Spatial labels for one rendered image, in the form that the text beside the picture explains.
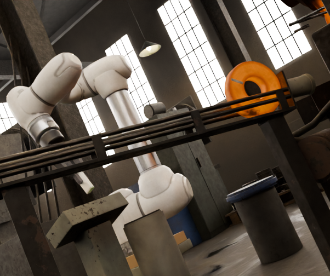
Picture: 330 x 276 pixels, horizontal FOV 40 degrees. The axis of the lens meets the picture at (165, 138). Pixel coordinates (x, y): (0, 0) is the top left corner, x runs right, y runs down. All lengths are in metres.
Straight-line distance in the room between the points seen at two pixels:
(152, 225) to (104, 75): 0.94
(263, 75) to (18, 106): 0.79
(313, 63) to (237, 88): 10.90
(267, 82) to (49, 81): 0.68
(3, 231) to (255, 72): 5.91
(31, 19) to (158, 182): 3.26
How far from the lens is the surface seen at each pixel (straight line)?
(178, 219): 4.94
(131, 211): 1.91
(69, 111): 4.46
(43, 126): 1.49
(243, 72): 1.21
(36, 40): 4.71
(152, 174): 1.88
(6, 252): 4.59
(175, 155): 5.03
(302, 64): 12.14
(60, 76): 1.48
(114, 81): 1.98
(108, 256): 1.32
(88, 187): 1.42
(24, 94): 1.54
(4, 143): 6.78
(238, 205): 2.63
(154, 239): 1.22
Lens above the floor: 0.52
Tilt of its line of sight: 8 degrees up
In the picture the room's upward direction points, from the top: 24 degrees counter-clockwise
